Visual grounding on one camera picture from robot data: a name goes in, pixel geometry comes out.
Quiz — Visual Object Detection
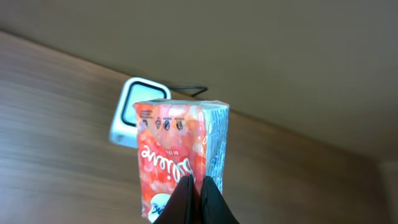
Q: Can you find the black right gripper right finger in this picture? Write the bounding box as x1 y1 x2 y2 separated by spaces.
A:
201 176 239 224

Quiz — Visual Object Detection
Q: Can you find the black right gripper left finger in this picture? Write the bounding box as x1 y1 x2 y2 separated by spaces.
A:
154 175 195 224

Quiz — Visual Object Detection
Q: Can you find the red white candy pack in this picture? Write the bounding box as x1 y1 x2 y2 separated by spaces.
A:
134 99 229 223

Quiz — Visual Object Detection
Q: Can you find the white barcode scanner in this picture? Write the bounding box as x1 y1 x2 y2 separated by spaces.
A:
109 77 172 149

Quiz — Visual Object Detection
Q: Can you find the black scanner cable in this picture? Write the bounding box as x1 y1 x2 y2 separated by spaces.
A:
169 86 208 98

